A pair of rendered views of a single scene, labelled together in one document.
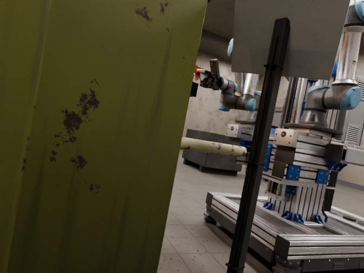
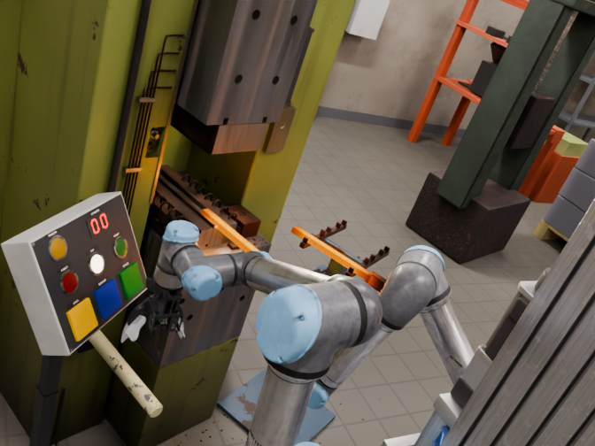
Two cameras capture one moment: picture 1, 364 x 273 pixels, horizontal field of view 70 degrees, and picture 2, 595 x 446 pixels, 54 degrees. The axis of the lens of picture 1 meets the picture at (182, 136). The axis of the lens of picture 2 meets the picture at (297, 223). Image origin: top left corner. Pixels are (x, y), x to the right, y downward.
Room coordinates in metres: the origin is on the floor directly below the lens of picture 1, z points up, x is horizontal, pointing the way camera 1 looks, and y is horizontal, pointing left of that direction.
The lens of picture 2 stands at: (1.11, -1.51, 1.97)
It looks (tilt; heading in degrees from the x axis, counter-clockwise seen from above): 27 degrees down; 78
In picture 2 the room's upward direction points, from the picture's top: 20 degrees clockwise
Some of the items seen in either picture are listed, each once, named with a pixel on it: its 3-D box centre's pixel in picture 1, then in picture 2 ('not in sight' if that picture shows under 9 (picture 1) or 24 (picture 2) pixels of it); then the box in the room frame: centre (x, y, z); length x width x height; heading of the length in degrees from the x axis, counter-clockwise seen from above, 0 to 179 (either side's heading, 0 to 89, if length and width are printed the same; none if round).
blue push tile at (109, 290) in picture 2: not in sight; (107, 298); (0.98, -0.31, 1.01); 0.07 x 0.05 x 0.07; 68
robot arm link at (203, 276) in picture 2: not in sight; (204, 272); (1.18, -0.44, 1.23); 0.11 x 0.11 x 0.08; 31
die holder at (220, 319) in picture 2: not in sight; (171, 260); (1.10, 0.38, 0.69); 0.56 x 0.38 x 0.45; 133
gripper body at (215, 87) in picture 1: (211, 80); not in sight; (1.51, -0.11, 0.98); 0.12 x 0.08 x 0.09; 133
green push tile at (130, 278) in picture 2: not in sight; (129, 280); (1.01, -0.22, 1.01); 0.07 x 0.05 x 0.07; 68
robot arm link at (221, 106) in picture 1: (227, 102); not in sight; (1.62, -0.24, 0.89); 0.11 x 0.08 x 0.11; 64
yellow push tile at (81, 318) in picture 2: not in sight; (81, 319); (0.94, -0.40, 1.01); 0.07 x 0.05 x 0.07; 68
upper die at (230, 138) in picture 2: not in sight; (199, 109); (1.07, 0.33, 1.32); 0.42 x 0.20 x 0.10; 133
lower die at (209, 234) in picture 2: not in sight; (175, 203); (1.07, 0.33, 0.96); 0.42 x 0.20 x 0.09; 133
